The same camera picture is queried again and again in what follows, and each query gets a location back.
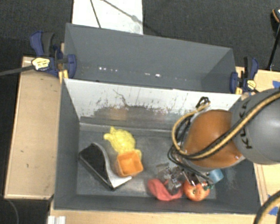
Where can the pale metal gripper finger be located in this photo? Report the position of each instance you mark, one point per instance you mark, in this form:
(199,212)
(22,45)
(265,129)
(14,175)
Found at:
(175,185)
(166,170)

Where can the red cloth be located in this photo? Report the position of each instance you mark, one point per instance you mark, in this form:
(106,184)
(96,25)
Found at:
(159,189)

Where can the orange-red toy fruit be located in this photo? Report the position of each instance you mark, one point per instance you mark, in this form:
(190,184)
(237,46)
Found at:
(195,192)

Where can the light blue cylinder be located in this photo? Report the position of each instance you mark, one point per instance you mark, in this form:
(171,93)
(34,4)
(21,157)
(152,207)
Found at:
(217,175)

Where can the orange plastic cup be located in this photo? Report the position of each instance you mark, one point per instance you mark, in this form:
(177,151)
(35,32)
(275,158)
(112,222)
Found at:
(128,164)

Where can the yellow soft toy animal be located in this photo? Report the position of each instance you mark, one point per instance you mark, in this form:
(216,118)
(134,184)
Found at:
(122,140)

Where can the grey metal bin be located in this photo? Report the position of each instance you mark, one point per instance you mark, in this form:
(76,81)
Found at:
(145,60)

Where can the pale wood board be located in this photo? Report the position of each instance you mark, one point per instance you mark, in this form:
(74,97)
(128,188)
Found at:
(34,135)

